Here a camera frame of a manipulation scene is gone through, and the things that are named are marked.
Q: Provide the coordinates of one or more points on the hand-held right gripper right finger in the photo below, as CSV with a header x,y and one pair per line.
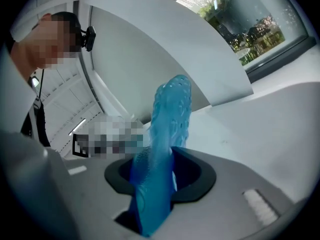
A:
x,y
225,209

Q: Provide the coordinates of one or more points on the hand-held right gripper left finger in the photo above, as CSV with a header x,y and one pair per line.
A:
x,y
82,199

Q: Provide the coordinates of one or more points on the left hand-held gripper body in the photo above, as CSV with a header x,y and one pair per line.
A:
x,y
110,140

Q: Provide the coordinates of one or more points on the blue perforated bath mat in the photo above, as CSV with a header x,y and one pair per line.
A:
x,y
160,164

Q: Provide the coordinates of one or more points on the long ceiling light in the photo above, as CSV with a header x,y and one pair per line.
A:
x,y
77,127

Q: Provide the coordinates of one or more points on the person's white shirt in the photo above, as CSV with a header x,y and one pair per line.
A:
x,y
15,96

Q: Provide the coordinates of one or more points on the person's head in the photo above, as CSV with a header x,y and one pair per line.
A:
x,y
47,41

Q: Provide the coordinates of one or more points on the black head-worn camera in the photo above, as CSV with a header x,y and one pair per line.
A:
x,y
89,39

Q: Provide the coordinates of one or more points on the window with dark frame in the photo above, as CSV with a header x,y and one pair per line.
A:
x,y
250,26

